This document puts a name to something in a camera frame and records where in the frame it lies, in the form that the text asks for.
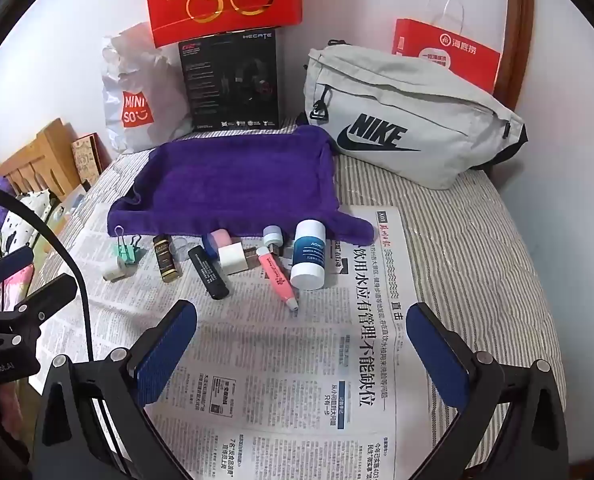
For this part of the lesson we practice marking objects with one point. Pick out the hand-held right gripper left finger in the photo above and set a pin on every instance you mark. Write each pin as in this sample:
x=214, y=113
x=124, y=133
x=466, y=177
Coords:
x=169, y=355

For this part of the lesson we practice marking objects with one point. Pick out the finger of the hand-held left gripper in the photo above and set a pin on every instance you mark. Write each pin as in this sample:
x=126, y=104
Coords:
x=7, y=262
x=47, y=295

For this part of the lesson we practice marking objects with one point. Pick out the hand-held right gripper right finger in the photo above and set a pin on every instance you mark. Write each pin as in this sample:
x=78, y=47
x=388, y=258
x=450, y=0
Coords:
x=434, y=355

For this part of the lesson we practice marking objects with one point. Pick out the white tape roll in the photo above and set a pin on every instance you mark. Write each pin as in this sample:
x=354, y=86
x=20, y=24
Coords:
x=114, y=270

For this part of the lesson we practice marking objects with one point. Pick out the black cosmetic tube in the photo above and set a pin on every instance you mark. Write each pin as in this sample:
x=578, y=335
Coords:
x=209, y=275

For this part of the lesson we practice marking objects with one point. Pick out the small brown bottle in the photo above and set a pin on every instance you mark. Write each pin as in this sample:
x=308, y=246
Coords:
x=167, y=262

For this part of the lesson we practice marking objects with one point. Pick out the green binder clip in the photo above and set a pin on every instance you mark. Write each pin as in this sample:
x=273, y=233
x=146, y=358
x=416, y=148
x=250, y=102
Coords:
x=129, y=252

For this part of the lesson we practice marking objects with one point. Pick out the clear plastic cap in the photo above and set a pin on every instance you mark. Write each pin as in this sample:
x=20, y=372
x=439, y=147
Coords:
x=182, y=248

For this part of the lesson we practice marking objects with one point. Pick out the white charger plug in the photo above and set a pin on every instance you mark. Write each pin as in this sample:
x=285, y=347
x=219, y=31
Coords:
x=234, y=259

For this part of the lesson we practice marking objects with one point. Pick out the pink blue round case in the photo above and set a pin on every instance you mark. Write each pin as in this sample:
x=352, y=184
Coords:
x=217, y=240

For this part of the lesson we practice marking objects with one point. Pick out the pink flashlight earpick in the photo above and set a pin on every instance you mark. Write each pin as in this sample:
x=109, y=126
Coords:
x=277, y=275

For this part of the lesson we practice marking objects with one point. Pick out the white jar blue label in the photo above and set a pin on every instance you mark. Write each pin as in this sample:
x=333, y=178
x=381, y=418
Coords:
x=308, y=260

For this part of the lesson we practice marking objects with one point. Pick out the white plug-in night light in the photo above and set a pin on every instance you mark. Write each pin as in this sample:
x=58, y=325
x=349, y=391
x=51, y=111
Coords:
x=273, y=234

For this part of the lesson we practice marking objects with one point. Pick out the white spotted cloth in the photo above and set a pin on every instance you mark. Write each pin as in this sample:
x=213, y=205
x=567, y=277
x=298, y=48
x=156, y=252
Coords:
x=24, y=215

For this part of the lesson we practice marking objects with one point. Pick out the wooden headboard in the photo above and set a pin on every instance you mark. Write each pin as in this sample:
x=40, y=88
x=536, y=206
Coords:
x=52, y=155

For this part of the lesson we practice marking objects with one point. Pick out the newspaper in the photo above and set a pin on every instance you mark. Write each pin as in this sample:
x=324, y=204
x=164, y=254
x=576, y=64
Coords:
x=287, y=350

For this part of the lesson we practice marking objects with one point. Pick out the brown patterned box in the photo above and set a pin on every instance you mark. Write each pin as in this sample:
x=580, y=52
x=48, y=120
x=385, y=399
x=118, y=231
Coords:
x=84, y=157

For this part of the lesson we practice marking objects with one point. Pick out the purple towel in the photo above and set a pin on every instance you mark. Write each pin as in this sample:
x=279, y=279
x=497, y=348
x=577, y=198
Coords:
x=227, y=180

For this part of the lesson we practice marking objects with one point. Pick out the white plastic shopping bag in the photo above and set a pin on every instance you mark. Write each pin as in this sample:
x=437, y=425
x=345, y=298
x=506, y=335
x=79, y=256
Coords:
x=142, y=80

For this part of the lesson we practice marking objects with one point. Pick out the grey waist bag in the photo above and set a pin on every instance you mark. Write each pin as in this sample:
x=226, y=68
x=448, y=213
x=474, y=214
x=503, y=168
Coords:
x=427, y=110

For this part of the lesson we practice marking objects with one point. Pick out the black headset box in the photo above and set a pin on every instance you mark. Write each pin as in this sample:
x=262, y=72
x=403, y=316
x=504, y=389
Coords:
x=212, y=80

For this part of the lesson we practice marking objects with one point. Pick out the red gift bag gold print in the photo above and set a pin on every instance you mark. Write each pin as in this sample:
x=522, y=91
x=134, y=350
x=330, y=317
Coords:
x=257, y=15

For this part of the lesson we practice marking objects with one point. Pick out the wooden door frame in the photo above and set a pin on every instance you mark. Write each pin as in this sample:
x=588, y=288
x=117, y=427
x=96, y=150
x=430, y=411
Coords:
x=519, y=10

